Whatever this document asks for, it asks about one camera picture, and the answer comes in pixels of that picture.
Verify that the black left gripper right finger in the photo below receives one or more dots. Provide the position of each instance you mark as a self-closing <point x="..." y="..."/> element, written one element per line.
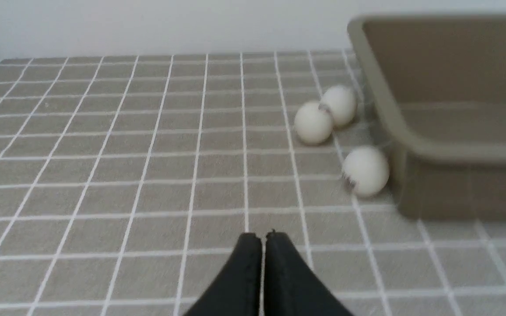
<point x="291" y="288"/>

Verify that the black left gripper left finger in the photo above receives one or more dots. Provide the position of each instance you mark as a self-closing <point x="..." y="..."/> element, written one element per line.
<point x="235" y="291"/>

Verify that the white ping-pong ball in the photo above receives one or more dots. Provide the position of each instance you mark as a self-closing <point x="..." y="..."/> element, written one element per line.
<point x="366" y="171"/>
<point x="313" y="123"/>
<point x="342" y="103"/>

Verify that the grey checked tablecloth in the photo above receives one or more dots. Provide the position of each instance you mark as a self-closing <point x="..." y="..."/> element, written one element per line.
<point x="125" y="182"/>

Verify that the olive plastic bin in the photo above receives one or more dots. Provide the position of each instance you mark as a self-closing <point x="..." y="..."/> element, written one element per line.
<point x="437" y="86"/>

